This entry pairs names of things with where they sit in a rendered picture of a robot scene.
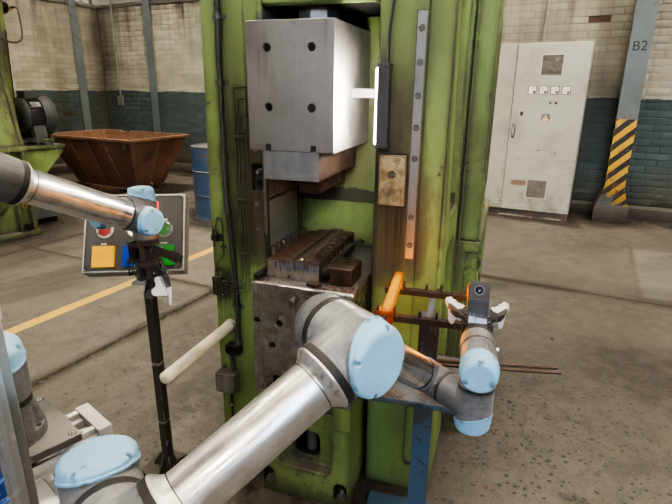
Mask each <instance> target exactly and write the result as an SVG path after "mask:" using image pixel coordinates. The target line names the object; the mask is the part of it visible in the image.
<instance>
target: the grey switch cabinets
mask: <svg viewBox="0 0 672 504"><path fill-rule="evenodd" d="M594 47H595V42H594V41H579V42H541V43H503V44H501V49H500V59H499V69H498V79H497V88H496V98H495V108H494V118H493V129H492V137H491V147H490V157H489V167H488V178H487V184H486V190H485V199H486V200H490V202H489V209H488V213H490V214H499V215H508V216H517V217H526V218H535V219H544V220H553V221H561V222H566V220H567V214H568V213H569V207H570V202H571V196H572V189H573V183H574V177H575V170H576V164H577V157H578V151H579V144H580V138H581V131H582V125H583V118H584V112H585V106H586V99H587V93H588V86H589V80H590V73H591V67H592V60H593V54H594Z"/></svg>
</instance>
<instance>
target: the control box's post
mask: <svg viewBox="0 0 672 504"><path fill-rule="evenodd" d="M154 279H155V277H153V279H152V280H151V284H150V288H149V289H148V290H147V292H146V293H144V292H143V295H144V300H145V309H146V318H147V327H148V335H149V344H150V353H151V362H153V363H160V362H161V361H163V360H164V358H163V348H162V339H161V329H160V320H159V311H158V301H157V296H153V295H152V293H151V290H152V289H153V288H154V287H155V282H154ZM152 371H153V379H154V388H155V397H156V406H157V414H158V421H163V422H165V421H166V420H167V419H168V418H170V415H169V405H168V396H167V386H166V384H164V383H162V382H161V380H160V374H161V373H162V372H163V371H165V367H164V362H163V363H162V364H161V365H160V366H152ZM159 430H160V441H161V450H162V456H163V455H164V454H165V455H166V456H167V463H168V470H170V469H171V461H170V453H171V452H172V453H173V443H172V434H171V424H170V420H169V421H168V422H167V423H166V424H160V423H159Z"/></svg>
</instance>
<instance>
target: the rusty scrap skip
mask: <svg viewBox="0 0 672 504"><path fill-rule="evenodd" d="M52 137H53V138H54V139H55V140H54V142H53V143H60V144H65V147H63V152H62V153H61V155H60V157H61V158H62V159H63V161H64V162H65V163H66V164H67V166H68V167H69V168H70V170H71V171H72V172H73V173H74V175H75V176H76V177H77V178H78V180H79V181H81V182H85V183H82V185H83V186H86V187H89V188H92V189H96V190H104V191H111V192H118V193H119V194H123V195H127V189H128V188H130V187H133V186H150V187H152V188H153V189H158V188H161V183H164V181H165V180H166V178H167V175H168V173H169V171H170V169H171V167H172V165H173V163H174V161H175V159H176V157H177V155H178V153H179V151H180V149H181V147H182V145H183V143H184V141H185V138H186V137H189V134H178V133H162V132H146V131H128V132H126V131H123V130H114V129H98V130H85V131H72V132H59V133H53V134H52ZM113 186H120V187H113Z"/></svg>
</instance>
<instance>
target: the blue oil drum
mask: <svg viewBox="0 0 672 504"><path fill-rule="evenodd" d="M190 147H191V155H192V168H193V169H192V171H193V181H194V195H195V207H196V218H197V219H199V220H204V221H211V209H210V189H209V169H208V149H207V143H199V144H193V145H190Z"/></svg>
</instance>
